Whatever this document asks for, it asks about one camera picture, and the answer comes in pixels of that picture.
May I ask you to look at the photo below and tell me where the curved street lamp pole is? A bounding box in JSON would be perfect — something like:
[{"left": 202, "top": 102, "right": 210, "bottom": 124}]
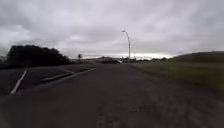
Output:
[{"left": 121, "top": 29, "right": 132, "bottom": 63}]

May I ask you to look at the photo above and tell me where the dark clump of trees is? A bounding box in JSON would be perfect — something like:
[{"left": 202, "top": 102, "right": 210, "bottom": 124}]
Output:
[{"left": 5, "top": 44, "right": 72, "bottom": 68}]

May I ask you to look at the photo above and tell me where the vehicle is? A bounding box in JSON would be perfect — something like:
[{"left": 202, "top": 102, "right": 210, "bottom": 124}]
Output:
[{"left": 99, "top": 58, "right": 123, "bottom": 65}]

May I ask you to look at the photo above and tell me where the dark asphalt path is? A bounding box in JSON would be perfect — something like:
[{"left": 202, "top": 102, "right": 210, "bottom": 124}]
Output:
[{"left": 0, "top": 62, "right": 224, "bottom": 128}]

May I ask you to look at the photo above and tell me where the concrete wheel stop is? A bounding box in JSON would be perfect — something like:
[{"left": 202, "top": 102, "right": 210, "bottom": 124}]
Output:
[{"left": 41, "top": 72, "right": 74, "bottom": 83}]

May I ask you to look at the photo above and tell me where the grass strip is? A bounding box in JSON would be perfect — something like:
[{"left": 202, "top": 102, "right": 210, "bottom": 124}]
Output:
[{"left": 129, "top": 61, "right": 224, "bottom": 93}]

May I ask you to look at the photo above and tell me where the grassy hill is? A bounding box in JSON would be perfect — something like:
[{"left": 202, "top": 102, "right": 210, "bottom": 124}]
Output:
[{"left": 170, "top": 50, "right": 224, "bottom": 64}]

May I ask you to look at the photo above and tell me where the small tree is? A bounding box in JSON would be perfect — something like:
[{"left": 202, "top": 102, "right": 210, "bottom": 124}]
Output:
[{"left": 77, "top": 53, "right": 84, "bottom": 62}]

